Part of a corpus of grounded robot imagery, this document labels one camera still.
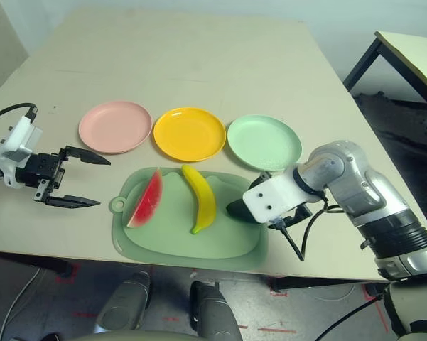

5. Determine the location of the grey right robot leg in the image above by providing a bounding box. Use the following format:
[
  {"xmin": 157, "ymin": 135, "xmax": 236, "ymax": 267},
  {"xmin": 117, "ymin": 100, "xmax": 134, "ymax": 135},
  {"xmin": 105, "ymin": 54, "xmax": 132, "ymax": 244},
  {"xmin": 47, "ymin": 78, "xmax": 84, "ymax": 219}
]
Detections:
[{"xmin": 190, "ymin": 280, "xmax": 242, "ymax": 341}]

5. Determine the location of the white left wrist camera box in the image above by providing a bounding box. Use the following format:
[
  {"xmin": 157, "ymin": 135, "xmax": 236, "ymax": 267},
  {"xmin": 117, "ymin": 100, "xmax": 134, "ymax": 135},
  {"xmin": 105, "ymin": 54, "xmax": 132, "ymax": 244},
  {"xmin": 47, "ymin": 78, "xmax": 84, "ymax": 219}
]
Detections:
[{"xmin": 1, "ymin": 113, "xmax": 43, "ymax": 164}]

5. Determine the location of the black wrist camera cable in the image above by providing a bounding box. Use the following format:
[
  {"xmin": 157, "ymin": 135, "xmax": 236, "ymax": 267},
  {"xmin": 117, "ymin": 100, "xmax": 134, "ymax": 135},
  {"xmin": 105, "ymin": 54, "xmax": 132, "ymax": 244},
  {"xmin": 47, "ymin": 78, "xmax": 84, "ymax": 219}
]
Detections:
[
  {"xmin": 0, "ymin": 102, "xmax": 38, "ymax": 127},
  {"xmin": 269, "ymin": 204, "xmax": 345, "ymax": 262}
]

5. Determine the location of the red watermelon slice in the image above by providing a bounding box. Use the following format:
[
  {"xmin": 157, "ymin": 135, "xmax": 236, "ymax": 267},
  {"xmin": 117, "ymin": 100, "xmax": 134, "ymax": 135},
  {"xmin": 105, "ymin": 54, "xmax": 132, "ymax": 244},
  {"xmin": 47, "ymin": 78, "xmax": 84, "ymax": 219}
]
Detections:
[{"xmin": 126, "ymin": 167, "xmax": 163, "ymax": 229}]

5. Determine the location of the grey left robot leg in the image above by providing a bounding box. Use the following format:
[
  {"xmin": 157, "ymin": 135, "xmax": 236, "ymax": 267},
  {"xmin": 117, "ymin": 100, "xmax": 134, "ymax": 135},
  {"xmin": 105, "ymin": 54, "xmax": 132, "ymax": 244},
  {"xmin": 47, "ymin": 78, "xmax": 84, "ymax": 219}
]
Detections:
[{"xmin": 95, "ymin": 271, "xmax": 152, "ymax": 333}]

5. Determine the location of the dark green avocado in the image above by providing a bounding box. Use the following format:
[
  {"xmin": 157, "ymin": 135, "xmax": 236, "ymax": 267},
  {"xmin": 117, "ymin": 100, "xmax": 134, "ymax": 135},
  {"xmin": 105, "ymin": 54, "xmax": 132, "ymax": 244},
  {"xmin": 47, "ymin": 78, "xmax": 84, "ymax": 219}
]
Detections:
[{"xmin": 226, "ymin": 199, "xmax": 256, "ymax": 224}]

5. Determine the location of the black table base bar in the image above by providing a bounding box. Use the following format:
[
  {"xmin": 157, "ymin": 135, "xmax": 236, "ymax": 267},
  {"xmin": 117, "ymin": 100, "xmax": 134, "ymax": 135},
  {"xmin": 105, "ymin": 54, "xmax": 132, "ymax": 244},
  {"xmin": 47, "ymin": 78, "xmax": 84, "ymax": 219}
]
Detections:
[
  {"xmin": 0, "ymin": 250, "xmax": 74, "ymax": 278},
  {"xmin": 269, "ymin": 275, "xmax": 388, "ymax": 294}
]

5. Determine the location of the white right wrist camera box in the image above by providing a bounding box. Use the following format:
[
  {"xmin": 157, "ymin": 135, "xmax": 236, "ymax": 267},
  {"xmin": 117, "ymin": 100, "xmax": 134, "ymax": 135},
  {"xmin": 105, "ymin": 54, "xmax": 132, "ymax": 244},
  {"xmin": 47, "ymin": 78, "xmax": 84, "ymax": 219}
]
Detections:
[{"xmin": 243, "ymin": 169, "xmax": 330, "ymax": 225}]

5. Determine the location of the black left wrist camera cable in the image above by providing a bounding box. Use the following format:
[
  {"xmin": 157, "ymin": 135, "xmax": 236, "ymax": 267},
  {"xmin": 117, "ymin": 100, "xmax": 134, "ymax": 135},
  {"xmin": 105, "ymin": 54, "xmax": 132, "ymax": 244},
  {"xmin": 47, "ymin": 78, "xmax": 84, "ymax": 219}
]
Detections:
[{"xmin": 0, "ymin": 102, "xmax": 38, "ymax": 127}]

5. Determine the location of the beige side table black frame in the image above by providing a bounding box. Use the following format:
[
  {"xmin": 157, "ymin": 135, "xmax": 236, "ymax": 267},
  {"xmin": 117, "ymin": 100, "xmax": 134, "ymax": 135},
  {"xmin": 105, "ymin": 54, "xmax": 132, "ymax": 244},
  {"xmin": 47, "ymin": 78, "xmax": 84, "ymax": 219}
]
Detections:
[{"xmin": 342, "ymin": 31, "xmax": 427, "ymax": 141}]

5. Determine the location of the green silicone cutting mat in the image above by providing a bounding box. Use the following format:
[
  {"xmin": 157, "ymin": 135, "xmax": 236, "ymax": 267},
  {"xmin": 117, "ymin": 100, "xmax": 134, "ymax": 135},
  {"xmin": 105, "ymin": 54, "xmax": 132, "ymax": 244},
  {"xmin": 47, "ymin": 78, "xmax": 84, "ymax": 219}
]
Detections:
[{"xmin": 109, "ymin": 166, "xmax": 270, "ymax": 268}]

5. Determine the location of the yellow banana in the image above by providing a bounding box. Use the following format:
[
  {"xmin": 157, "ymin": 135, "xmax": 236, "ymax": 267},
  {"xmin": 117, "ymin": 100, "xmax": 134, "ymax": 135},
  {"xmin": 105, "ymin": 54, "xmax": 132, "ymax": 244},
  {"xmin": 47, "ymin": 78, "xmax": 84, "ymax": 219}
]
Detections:
[{"xmin": 181, "ymin": 164, "xmax": 217, "ymax": 235}]

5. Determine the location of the white floor cable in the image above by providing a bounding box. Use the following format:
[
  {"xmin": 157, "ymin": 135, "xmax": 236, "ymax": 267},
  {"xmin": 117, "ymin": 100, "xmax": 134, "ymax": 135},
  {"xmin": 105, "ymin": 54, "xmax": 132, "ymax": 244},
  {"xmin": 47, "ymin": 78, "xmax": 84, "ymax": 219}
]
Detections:
[{"xmin": 0, "ymin": 266, "xmax": 43, "ymax": 341}]

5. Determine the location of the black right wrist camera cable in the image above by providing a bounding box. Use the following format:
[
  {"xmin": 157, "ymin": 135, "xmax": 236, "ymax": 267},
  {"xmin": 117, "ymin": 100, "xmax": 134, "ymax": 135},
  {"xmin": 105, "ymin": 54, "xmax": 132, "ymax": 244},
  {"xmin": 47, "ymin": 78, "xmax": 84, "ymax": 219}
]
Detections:
[{"xmin": 269, "ymin": 204, "xmax": 345, "ymax": 262}]

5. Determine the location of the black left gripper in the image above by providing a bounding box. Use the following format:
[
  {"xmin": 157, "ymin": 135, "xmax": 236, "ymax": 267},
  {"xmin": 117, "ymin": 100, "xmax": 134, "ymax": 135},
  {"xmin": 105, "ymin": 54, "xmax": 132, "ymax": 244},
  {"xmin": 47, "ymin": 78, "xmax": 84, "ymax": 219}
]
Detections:
[{"xmin": 16, "ymin": 145, "xmax": 112, "ymax": 210}]

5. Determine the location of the grey robot leg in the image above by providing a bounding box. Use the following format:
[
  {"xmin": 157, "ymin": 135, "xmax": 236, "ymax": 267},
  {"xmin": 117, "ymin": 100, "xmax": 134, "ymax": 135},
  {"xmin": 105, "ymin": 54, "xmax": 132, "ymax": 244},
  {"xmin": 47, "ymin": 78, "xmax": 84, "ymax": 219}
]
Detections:
[
  {"xmin": 95, "ymin": 271, "xmax": 152, "ymax": 333},
  {"xmin": 190, "ymin": 280, "xmax": 242, "ymax": 341}
]

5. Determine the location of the pale green robot waist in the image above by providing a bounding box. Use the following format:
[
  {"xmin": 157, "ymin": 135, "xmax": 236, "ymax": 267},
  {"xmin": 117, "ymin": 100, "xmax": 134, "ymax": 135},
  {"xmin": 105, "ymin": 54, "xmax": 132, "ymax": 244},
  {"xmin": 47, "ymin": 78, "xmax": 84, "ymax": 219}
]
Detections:
[{"xmin": 67, "ymin": 328, "xmax": 203, "ymax": 341}]

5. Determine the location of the pink round plate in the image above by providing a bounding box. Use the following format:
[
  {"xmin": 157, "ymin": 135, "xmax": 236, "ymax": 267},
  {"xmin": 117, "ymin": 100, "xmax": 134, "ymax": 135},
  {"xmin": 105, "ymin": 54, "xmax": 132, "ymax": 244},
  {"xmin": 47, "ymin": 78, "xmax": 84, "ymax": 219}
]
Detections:
[{"xmin": 78, "ymin": 101, "xmax": 153, "ymax": 155}]

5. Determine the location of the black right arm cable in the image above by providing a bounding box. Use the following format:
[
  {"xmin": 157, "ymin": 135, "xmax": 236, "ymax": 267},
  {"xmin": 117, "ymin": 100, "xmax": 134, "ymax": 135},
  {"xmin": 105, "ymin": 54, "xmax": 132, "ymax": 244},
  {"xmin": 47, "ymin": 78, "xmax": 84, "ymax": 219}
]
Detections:
[{"xmin": 319, "ymin": 293, "xmax": 384, "ymax": 341}]

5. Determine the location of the yellow round plate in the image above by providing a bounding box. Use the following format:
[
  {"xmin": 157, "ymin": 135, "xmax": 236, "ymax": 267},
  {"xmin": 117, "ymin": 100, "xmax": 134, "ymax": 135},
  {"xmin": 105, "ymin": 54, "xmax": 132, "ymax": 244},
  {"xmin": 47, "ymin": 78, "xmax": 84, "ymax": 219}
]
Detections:
[{"xmin": 153, "ymin": 107, "xmax": 227, "ymax": 163}]

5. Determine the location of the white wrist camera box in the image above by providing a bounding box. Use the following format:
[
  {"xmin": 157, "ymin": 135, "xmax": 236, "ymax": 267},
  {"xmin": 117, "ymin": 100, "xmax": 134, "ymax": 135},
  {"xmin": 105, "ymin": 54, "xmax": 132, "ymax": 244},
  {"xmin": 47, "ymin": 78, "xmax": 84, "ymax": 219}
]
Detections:
[
  {"xmin": 1, "ymin": 113, "xmax": 43, "ymax": 164},
  {"xmin": 243, "ymin": 169, "xmax": 330, "ymax": 225}
]

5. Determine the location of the light green round plate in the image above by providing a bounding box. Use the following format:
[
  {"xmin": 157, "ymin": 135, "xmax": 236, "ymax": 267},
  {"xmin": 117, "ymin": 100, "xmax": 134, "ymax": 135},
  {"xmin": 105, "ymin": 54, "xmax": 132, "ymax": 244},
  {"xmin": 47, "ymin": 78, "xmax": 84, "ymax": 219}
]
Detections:
[{"xmin": 227, "ymin": 114, "xmax": 303, "ymax": 173}]

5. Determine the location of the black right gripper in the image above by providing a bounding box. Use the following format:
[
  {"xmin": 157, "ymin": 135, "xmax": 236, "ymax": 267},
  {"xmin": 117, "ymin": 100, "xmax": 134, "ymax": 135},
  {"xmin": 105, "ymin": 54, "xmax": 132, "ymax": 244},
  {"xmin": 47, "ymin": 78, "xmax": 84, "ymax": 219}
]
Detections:
[{"xmin": 259, "ymin": 171, "xmax": 313, "ymax": 223}]

